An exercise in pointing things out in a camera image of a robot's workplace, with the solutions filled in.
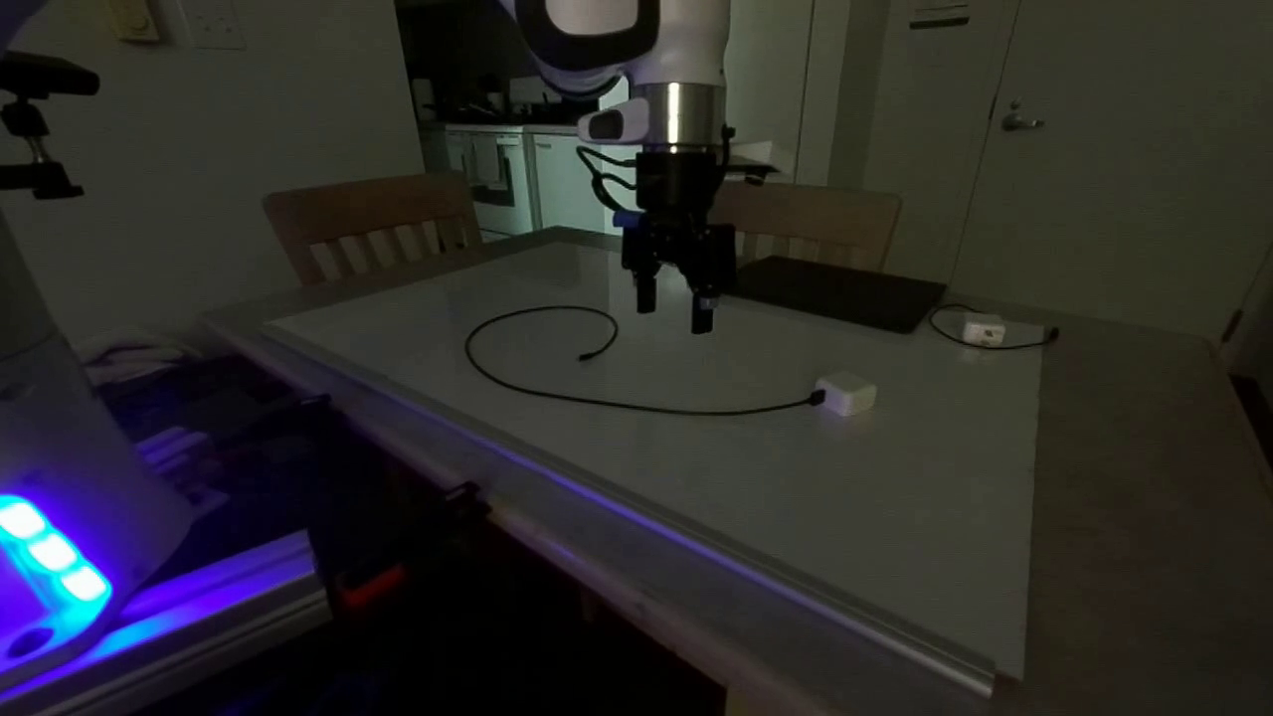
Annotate black camera on mount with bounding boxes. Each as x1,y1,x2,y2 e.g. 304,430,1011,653
0,50,105,202

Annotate aluminium mounting rail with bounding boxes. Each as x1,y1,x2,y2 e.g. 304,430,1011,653
0,530,333,716

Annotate white robot base blue lights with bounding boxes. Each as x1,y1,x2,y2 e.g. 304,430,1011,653
0,217,198,669

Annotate small door sign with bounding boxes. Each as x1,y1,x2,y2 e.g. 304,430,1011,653
907,0,974,32

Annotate white table mat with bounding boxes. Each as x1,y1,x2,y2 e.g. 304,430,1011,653
264,238,1045,693

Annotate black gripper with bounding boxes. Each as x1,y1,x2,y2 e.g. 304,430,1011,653
622,149,739,339

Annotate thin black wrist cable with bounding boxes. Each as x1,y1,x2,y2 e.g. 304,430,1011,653
573,140,646,223

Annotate black charger cable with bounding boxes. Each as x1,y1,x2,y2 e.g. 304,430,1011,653
463,304,826,424

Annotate light wooden slat-back chair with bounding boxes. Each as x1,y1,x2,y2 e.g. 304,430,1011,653
707,178,907,276
260,172,487,296

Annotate white kitchen cabinet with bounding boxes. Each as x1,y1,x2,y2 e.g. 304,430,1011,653
422,119,642,253

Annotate small yellowish wall plate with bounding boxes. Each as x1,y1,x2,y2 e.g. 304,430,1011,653
108,0,166,50

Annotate white charger brick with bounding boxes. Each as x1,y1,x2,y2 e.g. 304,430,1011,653
810,376,882,425

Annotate black closed laptop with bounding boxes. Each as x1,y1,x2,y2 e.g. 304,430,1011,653
719,255,950,339

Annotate white room door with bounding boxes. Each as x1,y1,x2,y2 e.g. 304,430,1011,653
950,0,1273,343

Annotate white wall light switch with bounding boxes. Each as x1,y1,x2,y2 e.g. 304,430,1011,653
175,0,252,51

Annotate red handled clamp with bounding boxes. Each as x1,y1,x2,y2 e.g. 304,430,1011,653
330,561,410,617

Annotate metal door handle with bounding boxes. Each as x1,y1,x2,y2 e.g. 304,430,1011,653
993,99,1050,137

